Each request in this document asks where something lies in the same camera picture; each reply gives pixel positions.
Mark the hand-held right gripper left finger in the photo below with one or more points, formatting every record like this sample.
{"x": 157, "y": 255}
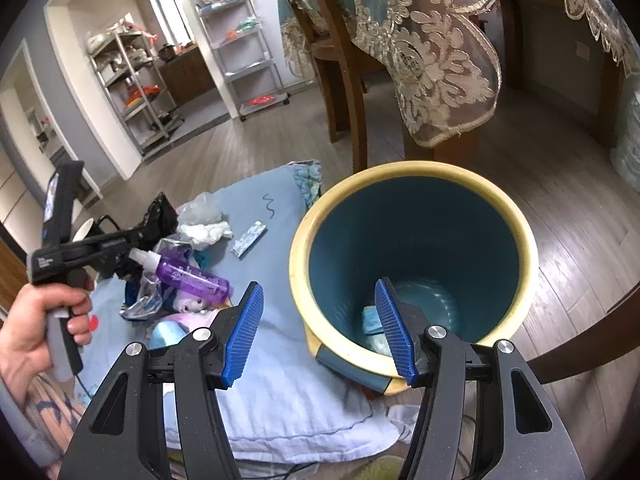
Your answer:
{"x": 245, "y": 332}

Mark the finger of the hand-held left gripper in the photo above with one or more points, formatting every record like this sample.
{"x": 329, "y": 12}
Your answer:
{"x": 129, "y": 269}
{"x": 161, "y": 217}

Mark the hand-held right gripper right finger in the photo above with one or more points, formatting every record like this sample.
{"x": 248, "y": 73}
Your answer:
{"x": 395, "y": 332}

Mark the silver blue foil wrapper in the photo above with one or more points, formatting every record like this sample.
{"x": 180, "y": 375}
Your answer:
{"x": 145, "y": 302}

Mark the white tissue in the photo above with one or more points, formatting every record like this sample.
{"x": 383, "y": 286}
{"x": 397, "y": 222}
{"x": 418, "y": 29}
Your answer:
{"x": 207, "y": 232}

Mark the purple spray bottle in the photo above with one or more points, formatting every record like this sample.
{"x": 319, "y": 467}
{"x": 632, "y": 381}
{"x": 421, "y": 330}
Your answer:
{"x": 192, "y": 275}

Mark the blue bin with yellow rim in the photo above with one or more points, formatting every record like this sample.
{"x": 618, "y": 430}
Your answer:
{"x": 420, "y": 240}

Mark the person's left hand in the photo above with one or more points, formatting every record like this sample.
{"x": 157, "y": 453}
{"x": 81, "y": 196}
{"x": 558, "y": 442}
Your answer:
{"x": 25, "y": 330}

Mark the light blue cloth piece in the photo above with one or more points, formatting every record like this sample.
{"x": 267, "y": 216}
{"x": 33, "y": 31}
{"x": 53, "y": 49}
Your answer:
{"x": 372, "y": 325}

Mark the black mug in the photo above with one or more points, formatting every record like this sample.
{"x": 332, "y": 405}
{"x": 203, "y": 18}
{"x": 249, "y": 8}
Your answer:
{"x": 92, "y": 227}

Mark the clear plastic bag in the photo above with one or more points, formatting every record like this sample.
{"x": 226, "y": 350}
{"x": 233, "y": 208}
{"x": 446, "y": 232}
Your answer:
{"x": 197, "y": 207}

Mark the light blue blanket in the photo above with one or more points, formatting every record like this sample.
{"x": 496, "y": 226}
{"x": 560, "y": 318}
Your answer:
{"x": 280, "y": 385}

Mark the light blue round item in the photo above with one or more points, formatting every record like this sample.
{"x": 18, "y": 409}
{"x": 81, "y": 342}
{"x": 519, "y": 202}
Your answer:
{"x": 167, "y": 334}

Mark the small white blue wrapper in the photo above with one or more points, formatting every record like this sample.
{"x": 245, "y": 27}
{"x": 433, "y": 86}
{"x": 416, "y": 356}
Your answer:
{"x": 248, "y": 240}

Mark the metal shelf rack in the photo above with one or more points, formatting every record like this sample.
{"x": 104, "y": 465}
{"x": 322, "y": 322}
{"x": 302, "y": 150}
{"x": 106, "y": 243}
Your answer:
{"x": 135, "y": 95}

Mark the brown wooden cabinet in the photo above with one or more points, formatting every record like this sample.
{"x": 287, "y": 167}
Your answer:
{"x": 182, "y": 75}

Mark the floral blue cloth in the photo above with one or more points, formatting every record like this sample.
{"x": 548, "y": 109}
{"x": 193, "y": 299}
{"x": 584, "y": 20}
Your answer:
{"x": 307, "y": 180}

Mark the white shelf rack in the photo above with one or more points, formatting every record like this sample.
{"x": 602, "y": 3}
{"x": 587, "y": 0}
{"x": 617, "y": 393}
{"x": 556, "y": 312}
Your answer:
{"x": 245, "y": 50}

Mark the glossy orange wooden chair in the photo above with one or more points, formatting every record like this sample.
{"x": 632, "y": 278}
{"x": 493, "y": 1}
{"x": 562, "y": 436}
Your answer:
{"x": 585, "y": 330}

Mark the dark wooden chair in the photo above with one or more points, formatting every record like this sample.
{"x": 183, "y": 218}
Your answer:
{"x": 340, "y": 60}

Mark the cream lace tablecloth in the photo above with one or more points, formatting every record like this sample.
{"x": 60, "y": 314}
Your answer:
{"x": 440, "y": 60}

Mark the clear water jug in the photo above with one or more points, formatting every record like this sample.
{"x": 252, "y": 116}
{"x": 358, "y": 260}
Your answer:
{"x": 627, "y": 145}

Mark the wooden dining table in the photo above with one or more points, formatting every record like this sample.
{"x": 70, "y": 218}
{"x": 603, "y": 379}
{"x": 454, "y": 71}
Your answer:
{"x": 612, "y": 100}

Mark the white wall socket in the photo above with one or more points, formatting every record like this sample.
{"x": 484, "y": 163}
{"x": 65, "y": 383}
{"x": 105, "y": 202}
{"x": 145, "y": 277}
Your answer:
{"x": 583, "y": 49}

